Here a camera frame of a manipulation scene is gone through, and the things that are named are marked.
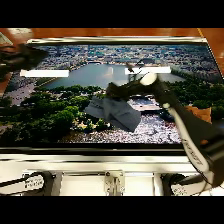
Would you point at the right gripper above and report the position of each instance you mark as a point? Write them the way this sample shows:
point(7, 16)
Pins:
point(120, 90)

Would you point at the grey shirt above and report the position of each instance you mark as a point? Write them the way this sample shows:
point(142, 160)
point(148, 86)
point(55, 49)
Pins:
point(116, 111)

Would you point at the brown garment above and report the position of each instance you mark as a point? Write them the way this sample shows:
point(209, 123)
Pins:
point(201, 113)

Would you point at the silver frame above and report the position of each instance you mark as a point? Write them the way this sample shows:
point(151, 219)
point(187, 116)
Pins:
point(100, 163)

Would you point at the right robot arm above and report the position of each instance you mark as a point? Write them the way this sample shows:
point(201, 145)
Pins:
point(186, 123)

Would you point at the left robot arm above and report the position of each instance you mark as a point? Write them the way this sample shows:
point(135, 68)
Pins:
point(20, 56)

